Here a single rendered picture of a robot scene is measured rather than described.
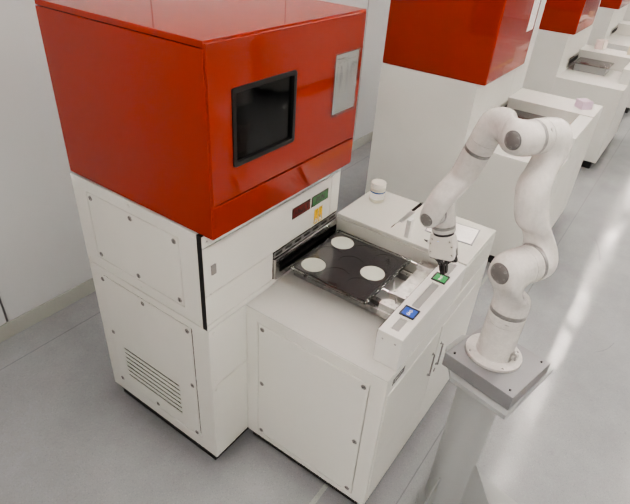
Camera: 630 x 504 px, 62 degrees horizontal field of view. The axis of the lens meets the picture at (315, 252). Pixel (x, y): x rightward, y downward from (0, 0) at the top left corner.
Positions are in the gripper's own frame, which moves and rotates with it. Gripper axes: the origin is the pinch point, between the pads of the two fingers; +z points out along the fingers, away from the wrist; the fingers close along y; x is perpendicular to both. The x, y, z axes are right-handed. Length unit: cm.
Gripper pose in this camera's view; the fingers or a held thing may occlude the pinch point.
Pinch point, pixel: (443, 268)
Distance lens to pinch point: 202.7
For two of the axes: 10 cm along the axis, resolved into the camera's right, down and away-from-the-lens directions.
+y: 8.1, 1.8, -5.6
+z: 1.1, 8.9, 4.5
